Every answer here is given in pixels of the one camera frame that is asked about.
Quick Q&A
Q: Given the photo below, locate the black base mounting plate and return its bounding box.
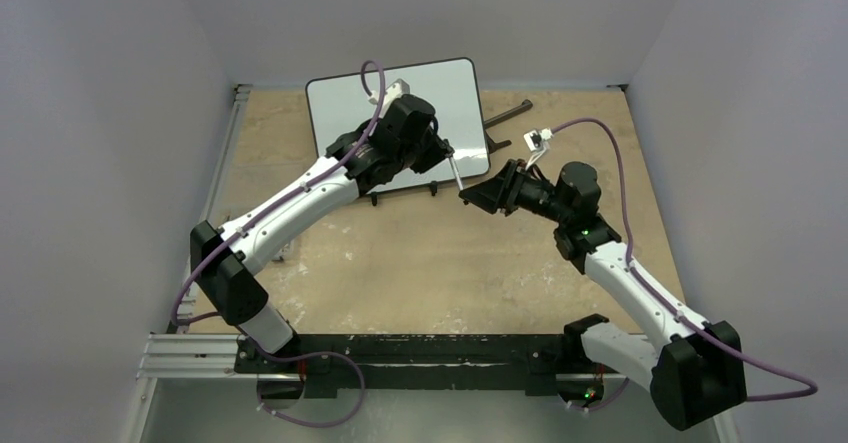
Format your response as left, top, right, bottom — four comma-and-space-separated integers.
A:
235, 334, 618, 404

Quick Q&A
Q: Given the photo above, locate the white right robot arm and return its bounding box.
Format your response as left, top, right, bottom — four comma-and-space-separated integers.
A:
459, 160, 748, 430

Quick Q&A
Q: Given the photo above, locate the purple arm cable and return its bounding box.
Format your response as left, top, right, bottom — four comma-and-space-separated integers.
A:
549, 117, 819, 404
170, 60, 387, 327

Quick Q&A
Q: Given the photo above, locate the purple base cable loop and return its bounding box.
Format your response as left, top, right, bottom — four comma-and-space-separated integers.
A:
256, 350, 367, 429

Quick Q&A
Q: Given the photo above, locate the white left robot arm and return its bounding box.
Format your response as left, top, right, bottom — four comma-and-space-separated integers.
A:
190, 94, 452, 372

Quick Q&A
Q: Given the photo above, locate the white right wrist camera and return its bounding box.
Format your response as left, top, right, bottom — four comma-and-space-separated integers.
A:
523, 128, 553, 170

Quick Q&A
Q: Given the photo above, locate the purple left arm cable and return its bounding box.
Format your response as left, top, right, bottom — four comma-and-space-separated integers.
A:
170, 60, 387, 327

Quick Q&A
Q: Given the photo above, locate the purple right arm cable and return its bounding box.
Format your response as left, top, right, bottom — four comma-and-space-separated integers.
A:
549, 117, 819, 404

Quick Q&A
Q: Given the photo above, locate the black whiteboard marker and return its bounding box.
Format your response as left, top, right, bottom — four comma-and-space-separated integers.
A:
448, 156, 464, 192

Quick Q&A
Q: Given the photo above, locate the white whiteboard black frame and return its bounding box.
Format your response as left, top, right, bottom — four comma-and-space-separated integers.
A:
305, 57, 491, 179

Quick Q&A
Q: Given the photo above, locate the black wire easel stand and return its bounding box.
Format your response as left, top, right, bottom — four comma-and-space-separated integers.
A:
483, 99, 534, 154

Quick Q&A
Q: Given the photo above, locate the aluminium extrusion rail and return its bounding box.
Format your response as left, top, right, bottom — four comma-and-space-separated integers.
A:
136, 334, 257, 380

